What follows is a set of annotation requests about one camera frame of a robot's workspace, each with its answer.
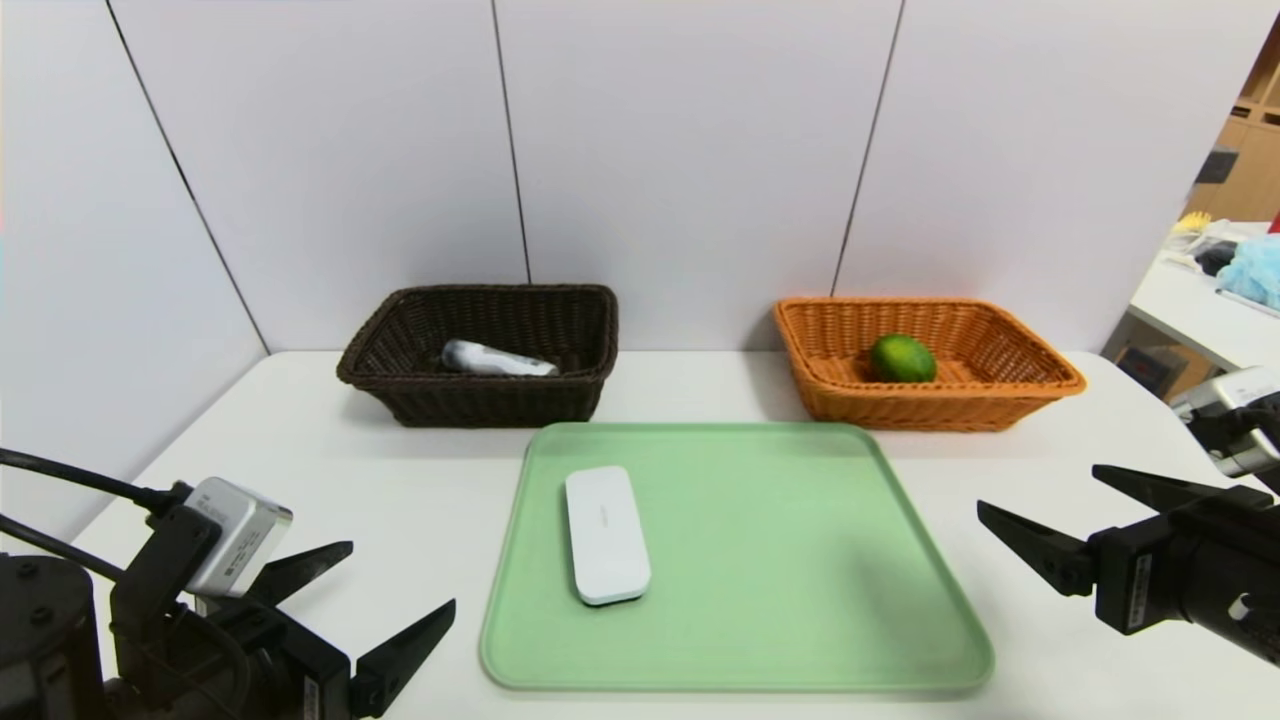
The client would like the white side table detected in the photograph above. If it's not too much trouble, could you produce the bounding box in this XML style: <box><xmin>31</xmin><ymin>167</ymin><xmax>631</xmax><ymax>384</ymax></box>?
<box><xmin>1127</xmin><ymin>225</ymin><xmax>1280</xmax><ymax>394</ymax></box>

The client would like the dark brown wicker basket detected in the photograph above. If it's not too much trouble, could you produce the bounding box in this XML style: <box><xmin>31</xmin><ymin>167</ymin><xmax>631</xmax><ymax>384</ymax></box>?
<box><xmin>337</xmin><ymin>285</ymin><xmax>620</xmax><ymax>429</ymax></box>

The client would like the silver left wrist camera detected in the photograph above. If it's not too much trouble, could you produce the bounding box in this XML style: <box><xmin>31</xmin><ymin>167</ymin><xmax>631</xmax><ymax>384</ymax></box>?
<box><xmin>185</xmin><ymin>477</ymin><xmax>294</xmax><ymax>599</ymax></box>

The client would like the wooden side table base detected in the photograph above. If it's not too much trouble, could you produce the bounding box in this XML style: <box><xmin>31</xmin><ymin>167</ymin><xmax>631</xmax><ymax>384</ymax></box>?
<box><xmin>1100</xmin><ymin>318</ymin><xmax>1211</xmax><ymax>416</ymax></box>

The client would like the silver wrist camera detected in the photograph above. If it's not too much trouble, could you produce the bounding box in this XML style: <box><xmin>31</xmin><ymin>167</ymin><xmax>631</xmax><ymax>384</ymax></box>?
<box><xmin>1170</xmin><ymin>366</ymin><xmax>1280</xmax><ymax>479</ymax></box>
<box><xmin>185</xmin><ymin>477</ymin><xmax>294</xmax><ymax>599</ymax></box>

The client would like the light blue fluffy cloth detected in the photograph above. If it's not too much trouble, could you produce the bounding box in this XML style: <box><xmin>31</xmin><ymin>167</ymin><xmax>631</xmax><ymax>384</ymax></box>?
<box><xmin>1214</xmin><ymin>236</ymin><xmax>1280</xmax><ymax>313</ymax></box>

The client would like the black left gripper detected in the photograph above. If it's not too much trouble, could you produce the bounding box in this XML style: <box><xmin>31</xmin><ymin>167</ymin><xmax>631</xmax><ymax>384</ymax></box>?
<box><xmin>168</xmin><ymin>540</ymin><xmax>457</xmax><ymax>720</ymax></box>

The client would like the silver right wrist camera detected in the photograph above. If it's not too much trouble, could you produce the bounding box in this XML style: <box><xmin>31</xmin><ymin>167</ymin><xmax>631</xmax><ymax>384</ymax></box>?
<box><xmin>1170</xmin><ymin>366</ymin><xmax>1280</xmax><ymax>479</ymax></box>

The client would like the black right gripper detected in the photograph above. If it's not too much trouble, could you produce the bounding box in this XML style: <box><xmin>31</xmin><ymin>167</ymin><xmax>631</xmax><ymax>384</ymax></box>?
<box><xmin>976</xmin><ymin>464</ymin><xmax>1280</xmax><ymax>668</ymax></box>

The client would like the white rectangular board eraser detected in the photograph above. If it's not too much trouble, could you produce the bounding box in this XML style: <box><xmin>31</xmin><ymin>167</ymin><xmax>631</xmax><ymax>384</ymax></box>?
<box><xmin>565</xmin><ymin>465</ymin><xmax>653</xmax><ymax>607</ymax></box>

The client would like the wooden shelf unit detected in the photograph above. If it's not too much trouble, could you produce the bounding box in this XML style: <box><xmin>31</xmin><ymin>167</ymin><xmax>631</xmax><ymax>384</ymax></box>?
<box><xmin>1182</xmin><ymin>10</ymin><xmax>1280</xmax><ymax>226</ymax></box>

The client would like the light green plastic tray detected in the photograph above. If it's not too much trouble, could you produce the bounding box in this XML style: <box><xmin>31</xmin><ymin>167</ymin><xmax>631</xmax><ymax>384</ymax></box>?
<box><xmin>480</xmin><ymin>422</ymin><xmax>995</xmax><ymax>692</ymax></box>

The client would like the clear bottle with white contents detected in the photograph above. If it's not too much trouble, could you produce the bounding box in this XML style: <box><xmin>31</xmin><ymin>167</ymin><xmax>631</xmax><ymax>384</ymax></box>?
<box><xmin>441</xmin><ymin>338</ymin><xmax>561</xmax><ymax>379</ymax></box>

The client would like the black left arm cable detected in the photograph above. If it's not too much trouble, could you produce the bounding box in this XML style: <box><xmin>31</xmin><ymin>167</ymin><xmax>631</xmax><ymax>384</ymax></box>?
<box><xmin>0</xmin><ymin>512</ymin><xmax>128</xmax><ymax>583</ymax></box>
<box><xmin>0</xmin><ymin>447</ymin><xmax>193</xmax><ymax>517</ymax></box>

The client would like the orange wicker basket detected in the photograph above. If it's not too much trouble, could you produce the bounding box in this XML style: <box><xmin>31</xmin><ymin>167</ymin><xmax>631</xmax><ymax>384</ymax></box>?
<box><xmin>772</xmin><ymin>297</ymin><xmax>1087</xmax><ymax>434</ymax></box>

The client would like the green lime fruit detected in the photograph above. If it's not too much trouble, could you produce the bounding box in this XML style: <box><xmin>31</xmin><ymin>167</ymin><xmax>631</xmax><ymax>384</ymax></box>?
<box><xmin>868</xmin><ymin>333</ymin><xmax>939</xmax><ymax>384</ymax></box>

